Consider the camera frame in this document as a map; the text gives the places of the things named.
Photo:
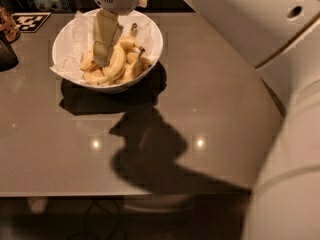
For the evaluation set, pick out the yellow banana left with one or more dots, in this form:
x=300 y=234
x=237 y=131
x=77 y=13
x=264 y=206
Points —
x=88 y=63

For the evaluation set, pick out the long yellow banana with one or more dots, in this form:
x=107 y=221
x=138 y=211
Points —
x=108 y=73

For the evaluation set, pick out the yellow banana back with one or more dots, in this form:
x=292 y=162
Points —
x=130 y=41

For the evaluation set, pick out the white bowl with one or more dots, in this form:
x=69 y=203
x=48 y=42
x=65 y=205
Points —
x=148 y=34

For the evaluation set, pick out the dark object at left edge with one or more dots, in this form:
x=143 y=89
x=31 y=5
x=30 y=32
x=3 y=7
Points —
x=8 y=58

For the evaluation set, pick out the black white fiducial marker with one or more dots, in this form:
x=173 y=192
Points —
x=30 y=22

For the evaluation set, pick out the yellow banana right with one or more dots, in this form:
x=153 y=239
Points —
x=136 y=64

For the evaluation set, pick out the white paper liner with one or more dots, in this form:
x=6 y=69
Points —
x=75 y=39

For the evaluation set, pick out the patterned jar at left edge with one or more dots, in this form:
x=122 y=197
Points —
x=8 y=25

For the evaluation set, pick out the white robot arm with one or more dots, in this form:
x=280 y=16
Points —
x=280 y=38

